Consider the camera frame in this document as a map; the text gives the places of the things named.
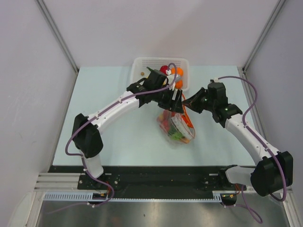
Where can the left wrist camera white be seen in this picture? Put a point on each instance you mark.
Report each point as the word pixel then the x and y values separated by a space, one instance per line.
pixel 171 80

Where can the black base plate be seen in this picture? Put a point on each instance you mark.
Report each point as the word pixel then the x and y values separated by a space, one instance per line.
pixel 166 181

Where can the red apple toy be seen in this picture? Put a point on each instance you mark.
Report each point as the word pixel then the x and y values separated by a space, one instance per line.
pixel 163 69

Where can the clear zip top bag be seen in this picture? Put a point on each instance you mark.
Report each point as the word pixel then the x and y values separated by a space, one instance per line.
pixel 180 127

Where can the small tangerine toy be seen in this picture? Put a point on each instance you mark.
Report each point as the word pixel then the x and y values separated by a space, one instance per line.
pixel 179 84

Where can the red strawberry bunch toy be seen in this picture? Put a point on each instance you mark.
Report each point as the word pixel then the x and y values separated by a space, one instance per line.
pixel 163 120

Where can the white slotted cable duct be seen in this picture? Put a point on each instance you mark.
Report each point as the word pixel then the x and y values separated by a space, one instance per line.
pixel 97 197

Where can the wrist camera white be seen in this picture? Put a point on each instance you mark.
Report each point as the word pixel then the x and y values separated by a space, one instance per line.
pixel 171 80
pixel 215 80

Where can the brown steak slice toy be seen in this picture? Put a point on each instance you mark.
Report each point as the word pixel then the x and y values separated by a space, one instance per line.
pixel 184 140

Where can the aluminium frame rail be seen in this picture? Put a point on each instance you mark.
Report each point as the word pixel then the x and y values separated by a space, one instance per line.
pixel 57 182

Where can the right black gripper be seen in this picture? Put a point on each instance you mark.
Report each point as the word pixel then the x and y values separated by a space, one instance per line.
pixel 192 102

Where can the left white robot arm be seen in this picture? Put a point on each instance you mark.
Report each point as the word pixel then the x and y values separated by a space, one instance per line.
pixel 87 130

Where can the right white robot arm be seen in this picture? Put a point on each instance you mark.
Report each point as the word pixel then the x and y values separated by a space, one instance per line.
pixel 273 170

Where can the orange fruit toy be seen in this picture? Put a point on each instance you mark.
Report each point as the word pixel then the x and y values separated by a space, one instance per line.
pixel 179 71

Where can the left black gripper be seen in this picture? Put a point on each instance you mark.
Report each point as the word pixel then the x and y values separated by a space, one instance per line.
pixel 175 105

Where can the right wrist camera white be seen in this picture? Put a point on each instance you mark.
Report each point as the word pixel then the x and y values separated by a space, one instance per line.
pixel 215 80

